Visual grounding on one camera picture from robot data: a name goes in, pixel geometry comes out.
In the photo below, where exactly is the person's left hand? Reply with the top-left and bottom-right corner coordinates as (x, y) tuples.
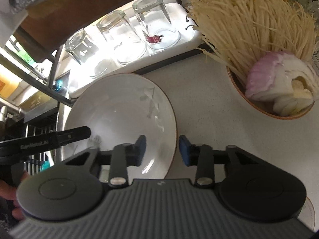
(0, 180), (25, 221)

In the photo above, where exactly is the upturned drinking glass right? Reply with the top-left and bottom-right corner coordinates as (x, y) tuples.
(132, 0), (180, 51)

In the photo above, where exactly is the bowl of enoki and onion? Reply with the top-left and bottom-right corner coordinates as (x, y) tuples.
(188, 0), (318, 120)

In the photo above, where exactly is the upturned drinking glass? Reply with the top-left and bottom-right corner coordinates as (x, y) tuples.
(132, 0), (180, 51)
(96, 10), (147, 65)
(65, 29), (118, 79)

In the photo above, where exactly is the floral patterned plate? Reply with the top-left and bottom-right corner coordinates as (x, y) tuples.
(298, 197), (316, 231)

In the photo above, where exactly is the black dish rack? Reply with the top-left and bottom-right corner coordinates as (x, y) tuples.
(0, 0), (215, 108)

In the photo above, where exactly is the white plate with orange rim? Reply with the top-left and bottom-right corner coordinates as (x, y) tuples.
(62, 73), (177, 180)

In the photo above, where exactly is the upturned drinking glass middle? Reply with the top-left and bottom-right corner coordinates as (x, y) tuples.
(96, 10), (147, 65)

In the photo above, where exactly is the chrome sink faucet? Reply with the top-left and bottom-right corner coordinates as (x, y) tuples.
(51, 79), (65, 92)

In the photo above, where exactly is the upturned drinking glass left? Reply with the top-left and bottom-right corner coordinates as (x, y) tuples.
(65, 29), (118, 79)

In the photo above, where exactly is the black sink drain rack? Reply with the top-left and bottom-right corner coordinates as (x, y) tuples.
(24, 121), (62, 175)

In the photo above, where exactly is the brown cutting board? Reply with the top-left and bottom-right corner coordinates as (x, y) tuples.
(14, 0), (133, 63)

